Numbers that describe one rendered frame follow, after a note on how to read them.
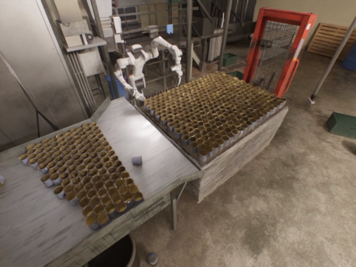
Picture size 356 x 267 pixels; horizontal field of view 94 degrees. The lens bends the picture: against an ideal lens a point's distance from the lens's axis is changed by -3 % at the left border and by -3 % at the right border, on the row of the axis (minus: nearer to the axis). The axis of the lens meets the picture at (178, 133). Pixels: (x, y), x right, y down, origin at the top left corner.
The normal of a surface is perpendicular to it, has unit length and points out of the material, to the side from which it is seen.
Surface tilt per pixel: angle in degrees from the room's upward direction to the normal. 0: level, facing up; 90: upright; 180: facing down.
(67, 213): 0
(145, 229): 0
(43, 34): 90
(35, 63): 90
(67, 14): 90
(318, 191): 0
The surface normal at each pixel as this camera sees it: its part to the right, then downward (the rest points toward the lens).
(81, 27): 0.61, 0.54
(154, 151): 0.00, -0.74
